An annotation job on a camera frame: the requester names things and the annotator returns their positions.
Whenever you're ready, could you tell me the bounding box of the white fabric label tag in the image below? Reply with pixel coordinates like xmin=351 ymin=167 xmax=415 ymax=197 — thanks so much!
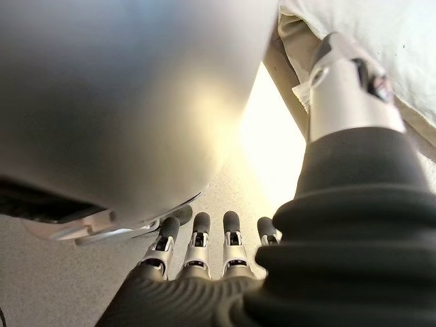
xmin=292 ymin=81 xmax=313 ymax=115

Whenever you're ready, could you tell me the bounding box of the white duvet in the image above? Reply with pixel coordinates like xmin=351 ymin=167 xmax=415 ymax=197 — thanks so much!
xmin=277 ymin=0 xmax=436 ymax=129

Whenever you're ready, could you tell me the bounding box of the large grey rounded appliance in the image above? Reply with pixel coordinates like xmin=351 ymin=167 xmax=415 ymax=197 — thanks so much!
xmin=0 ymin=0 xmax=281 ymax=248

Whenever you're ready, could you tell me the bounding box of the right robot hand black silver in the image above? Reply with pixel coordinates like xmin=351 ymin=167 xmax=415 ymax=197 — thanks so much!
xmin=95 ymin=31 xmax=436 ymax=327

